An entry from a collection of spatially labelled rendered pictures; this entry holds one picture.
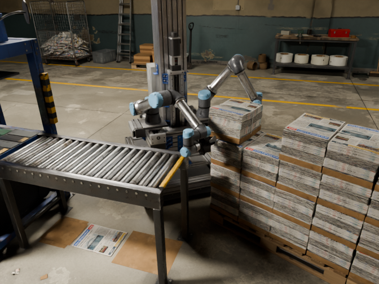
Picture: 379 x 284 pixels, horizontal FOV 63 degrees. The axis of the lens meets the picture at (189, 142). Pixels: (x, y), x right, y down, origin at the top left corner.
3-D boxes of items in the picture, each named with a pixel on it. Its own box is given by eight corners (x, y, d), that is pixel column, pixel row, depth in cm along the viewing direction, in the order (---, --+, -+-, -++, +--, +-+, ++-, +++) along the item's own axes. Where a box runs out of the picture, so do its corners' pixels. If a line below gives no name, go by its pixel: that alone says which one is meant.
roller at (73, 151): (88, 146, 254) (87, 141, 252) (48, 176, 214) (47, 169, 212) (83, 145, 255) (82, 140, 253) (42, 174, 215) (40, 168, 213)
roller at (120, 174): (148, 152, 238) (144, 147, 237) (116, 186, 198) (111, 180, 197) (142, 155, 241) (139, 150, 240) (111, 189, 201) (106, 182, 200)
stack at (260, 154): (232, 200, 310) (236, 123, 274) (358, 258, 242) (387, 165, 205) (208, 220, 283) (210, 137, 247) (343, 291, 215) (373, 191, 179)
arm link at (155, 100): (145, 114, 278) (175, 103, 232) (129, 117, 270) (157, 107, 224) (141, 100, 277) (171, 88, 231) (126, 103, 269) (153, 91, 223)
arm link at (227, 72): (197, 97, 297) (236, 53, 270) (200, 92, 310) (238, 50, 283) (206, 105, 298) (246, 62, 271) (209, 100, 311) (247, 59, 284)
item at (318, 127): (305, 113, 229) (305, 112, 229) (346, 123, 213) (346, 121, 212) (283, 129, 204) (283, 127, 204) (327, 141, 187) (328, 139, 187)
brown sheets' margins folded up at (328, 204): (233, 188, 303) (236, 141, 281) (362, 244, 235) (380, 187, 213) (209, 207, 277) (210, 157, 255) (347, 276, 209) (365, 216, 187)
